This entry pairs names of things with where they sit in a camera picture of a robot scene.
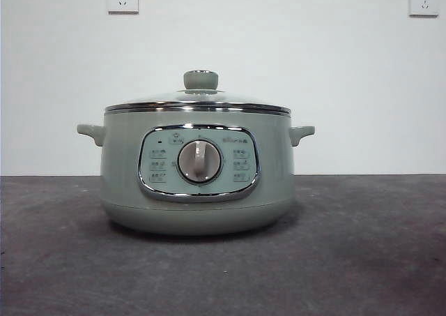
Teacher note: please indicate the glass lid with green knob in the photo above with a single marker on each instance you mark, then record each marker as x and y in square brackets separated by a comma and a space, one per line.
[200, 80]

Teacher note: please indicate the pale green electric pot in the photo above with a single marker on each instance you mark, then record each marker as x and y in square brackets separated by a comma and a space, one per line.
[278, 176]

